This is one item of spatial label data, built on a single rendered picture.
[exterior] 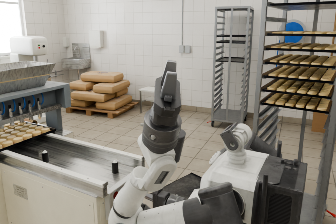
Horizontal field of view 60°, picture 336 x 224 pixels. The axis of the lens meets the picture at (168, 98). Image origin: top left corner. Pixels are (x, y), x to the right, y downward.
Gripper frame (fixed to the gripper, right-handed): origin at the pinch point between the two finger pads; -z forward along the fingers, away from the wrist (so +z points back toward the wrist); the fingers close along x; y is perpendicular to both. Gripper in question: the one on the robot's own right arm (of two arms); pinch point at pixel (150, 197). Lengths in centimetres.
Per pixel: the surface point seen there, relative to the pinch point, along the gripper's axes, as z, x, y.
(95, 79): -297, 13, 284
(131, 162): -16.2, -10.6, 8.1
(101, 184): -10.9, -14.1, -20.5
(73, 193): -27.0, -6.0, -21.8
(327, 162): 73, 2, 87
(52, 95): -90, -35, 23
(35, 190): -54, 0, -22
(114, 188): -11.1, -8.0, -12.1
